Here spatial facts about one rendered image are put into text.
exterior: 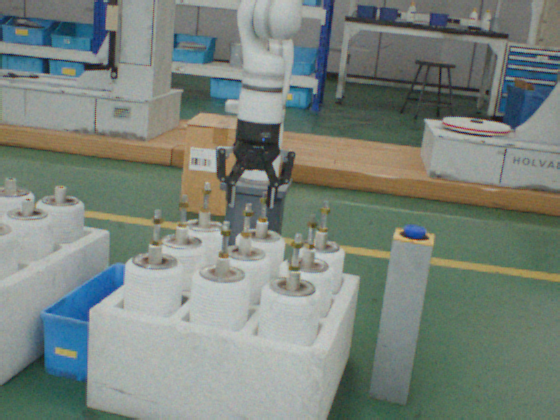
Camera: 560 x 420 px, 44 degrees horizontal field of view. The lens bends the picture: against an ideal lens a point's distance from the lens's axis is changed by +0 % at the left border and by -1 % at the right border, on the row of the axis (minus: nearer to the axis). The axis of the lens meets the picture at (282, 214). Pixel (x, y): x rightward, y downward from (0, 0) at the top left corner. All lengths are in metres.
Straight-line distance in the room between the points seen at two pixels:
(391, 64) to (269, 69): 8.23
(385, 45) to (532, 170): 6.38
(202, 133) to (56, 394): 1.27
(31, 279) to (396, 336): 0.66
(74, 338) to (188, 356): 0.25
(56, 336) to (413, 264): 0.64
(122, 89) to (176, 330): 2.25
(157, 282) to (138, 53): 2.17
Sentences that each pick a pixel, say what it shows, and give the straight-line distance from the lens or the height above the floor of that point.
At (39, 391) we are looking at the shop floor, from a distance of 1.32.
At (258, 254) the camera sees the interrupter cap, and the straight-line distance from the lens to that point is 1.25.
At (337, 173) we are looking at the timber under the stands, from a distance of 2.99.
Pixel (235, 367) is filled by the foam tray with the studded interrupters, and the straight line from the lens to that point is 1.12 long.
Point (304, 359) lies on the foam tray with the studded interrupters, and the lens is 1.08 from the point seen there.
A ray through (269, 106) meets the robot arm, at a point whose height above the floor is 0.52.
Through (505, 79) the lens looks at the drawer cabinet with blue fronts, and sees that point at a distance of 6.45.
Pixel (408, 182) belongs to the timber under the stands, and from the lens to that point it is 3.00.
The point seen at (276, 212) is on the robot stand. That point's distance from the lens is 1.57.
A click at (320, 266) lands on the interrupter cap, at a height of 0.25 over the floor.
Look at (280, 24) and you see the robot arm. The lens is 1.15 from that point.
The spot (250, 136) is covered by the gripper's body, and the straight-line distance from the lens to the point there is 1.17.
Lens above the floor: 0.66
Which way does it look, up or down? 15 degrees down
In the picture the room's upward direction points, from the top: 6 degrees clockwise
